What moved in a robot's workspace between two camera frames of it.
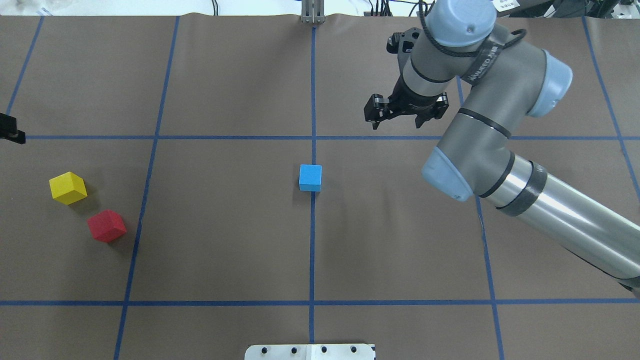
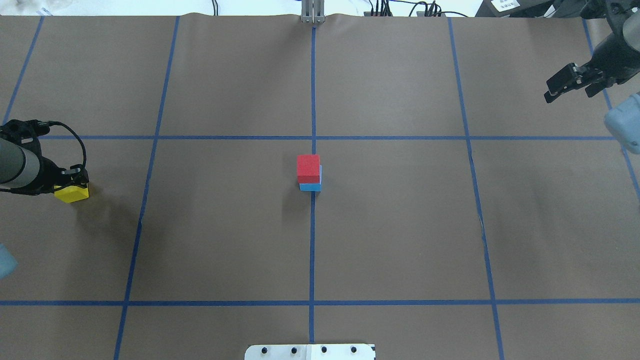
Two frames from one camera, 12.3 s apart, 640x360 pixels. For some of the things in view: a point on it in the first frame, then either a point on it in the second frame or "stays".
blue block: [310, 177] stays
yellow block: [68, 188] stays
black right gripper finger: [377, 110] to [572, 76]
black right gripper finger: [442, 105] to [594, 88]
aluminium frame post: [313, 11] stays
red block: [107, 225] to [308, 168]
